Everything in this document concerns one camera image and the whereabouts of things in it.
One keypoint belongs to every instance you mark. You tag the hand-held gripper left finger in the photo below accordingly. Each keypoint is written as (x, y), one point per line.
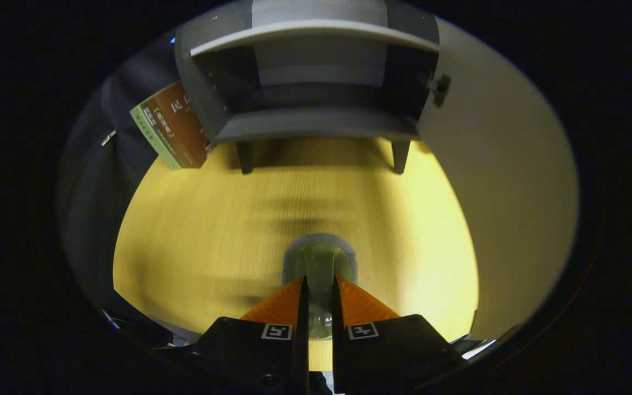
(250, 356)

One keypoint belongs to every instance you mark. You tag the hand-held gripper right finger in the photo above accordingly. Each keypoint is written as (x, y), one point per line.
(398, 356)

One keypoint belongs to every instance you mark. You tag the olive green small container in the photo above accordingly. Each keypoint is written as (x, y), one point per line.
(320, 263)

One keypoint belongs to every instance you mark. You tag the black backdrop cloth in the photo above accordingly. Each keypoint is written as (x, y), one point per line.
(91, 192)

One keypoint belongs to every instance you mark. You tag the grey cabinet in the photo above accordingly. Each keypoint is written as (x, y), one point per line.
(316, 123)

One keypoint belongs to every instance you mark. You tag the white clip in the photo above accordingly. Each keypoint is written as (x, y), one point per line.
(108, 137)

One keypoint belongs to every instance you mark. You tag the black door hinge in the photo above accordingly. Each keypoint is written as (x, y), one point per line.
(439, 89)

